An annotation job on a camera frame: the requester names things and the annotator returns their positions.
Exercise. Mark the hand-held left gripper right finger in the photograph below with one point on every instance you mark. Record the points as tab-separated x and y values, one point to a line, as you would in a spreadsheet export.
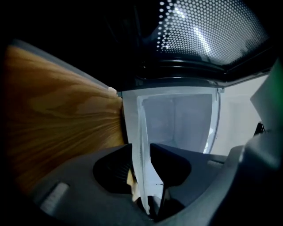
199	172

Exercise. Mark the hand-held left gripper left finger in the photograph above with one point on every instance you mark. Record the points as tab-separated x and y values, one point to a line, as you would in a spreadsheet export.
77	187

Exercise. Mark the clear glass turntable plate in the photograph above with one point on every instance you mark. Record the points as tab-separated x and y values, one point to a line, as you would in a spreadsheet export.
141	143

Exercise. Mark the white microwave oven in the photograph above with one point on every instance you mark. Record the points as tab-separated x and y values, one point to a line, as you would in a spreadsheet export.
177	121

